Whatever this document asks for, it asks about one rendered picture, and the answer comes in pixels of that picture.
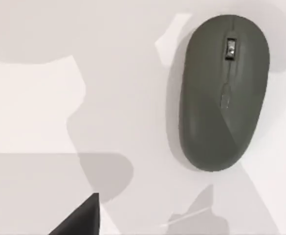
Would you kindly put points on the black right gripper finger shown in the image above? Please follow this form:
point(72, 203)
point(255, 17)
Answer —
point(84, 218)

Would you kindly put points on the dark grey computer mouse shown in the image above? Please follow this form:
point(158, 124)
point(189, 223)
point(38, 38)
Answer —
point(221, 98)

